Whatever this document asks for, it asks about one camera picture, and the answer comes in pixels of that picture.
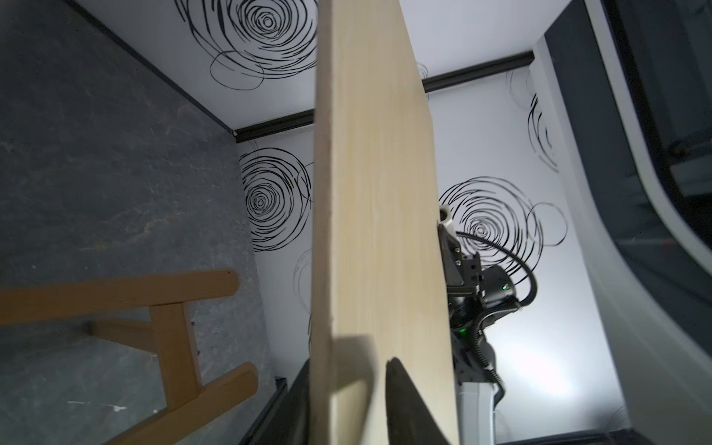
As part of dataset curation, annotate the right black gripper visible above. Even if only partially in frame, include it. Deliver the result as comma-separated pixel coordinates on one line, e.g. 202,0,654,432
438,224,522,334

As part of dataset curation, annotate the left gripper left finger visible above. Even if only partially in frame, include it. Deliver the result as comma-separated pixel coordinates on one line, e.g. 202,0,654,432
258,360,310,445

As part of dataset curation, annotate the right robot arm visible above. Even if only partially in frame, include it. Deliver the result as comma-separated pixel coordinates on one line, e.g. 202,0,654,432
438,222,520,444

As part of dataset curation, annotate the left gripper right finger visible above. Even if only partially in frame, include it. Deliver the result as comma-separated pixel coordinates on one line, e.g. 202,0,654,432
385,357,448,445

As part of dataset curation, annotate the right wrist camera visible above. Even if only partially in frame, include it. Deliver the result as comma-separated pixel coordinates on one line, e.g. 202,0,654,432
439,204,457,237

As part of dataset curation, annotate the light plywood board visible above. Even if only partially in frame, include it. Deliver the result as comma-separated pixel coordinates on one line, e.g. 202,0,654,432
310,1,459,444

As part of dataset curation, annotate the small wooden easel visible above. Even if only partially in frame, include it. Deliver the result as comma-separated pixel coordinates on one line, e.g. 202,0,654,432
1,269,259,444

